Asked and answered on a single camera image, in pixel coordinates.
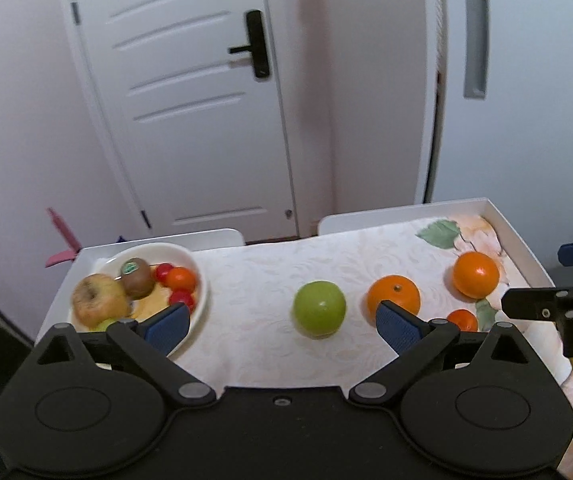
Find floral tablecloth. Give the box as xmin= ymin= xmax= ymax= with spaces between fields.
xmin=36 ymin=214 xmax=573 ymax=480

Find white panelled door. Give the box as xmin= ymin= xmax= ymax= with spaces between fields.
xmin=56 ymin=0 xmax=301 ymax=241

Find cream plate with duck print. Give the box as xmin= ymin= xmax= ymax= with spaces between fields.
xmin=68 ymin=242 xmax=208 ymax=361

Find brown kiwi with green sticker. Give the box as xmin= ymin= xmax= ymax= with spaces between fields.
xmin=119 ymin=257 xmax=156 ymax=299

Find small tangerine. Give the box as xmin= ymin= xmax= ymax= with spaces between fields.
xmin=447 ymin=309 xmax=479 ymax=332

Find white cabinet with recessed handle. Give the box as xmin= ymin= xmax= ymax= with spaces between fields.
xmin=417 ymin=0 xmax=573 ymax=266

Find wrinkled yellow-red apple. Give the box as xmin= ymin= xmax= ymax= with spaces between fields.
xmin=71 ymin=273 xmax=131 ymax=329

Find white tray table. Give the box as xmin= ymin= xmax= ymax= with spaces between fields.
xmin=34 ymin=197 xmax=556 ymax=346

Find large green apple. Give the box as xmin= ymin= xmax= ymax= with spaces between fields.
xmin=293 ymin=280 xmax=347 ymax=338

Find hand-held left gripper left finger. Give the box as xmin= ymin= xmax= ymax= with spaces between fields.
xmin=15 ymin=302 xmax=217 ymax=409

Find small tomato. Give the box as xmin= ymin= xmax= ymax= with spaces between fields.
xmin=167 ymin=266 xmax=198 ymax=294

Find large orange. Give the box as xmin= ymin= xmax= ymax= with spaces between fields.
xmin=453 ymin=252 xmax=500 ymax=299
xmin=367 ymin=274 xmax=422 ymax=323

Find black door lock handle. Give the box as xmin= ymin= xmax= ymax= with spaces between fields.
xmin=228 ymin=10 xmax=270 ymax=79

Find pink plastic tool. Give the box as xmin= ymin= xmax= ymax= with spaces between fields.
xmin=45 ymin=207 xmax=82 ymax=269

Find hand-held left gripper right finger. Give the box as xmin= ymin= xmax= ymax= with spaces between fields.
xmin=349 ymin=300 xmax=553 ymax=408

